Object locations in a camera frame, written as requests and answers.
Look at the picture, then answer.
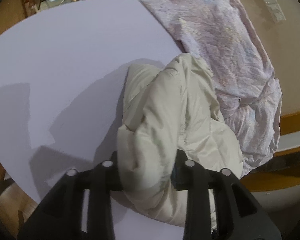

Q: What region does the white wall socket panel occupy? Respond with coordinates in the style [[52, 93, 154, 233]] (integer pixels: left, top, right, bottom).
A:
[[262, 0, 286, 23]]

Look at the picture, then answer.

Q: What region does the light grey puffer jacket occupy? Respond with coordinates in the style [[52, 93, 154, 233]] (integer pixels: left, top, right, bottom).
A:
[[117, 53, 243, 226]]

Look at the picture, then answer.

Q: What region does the floral pink quilt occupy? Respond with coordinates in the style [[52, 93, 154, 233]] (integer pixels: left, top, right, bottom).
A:
[[139, 0, 282, 175]]

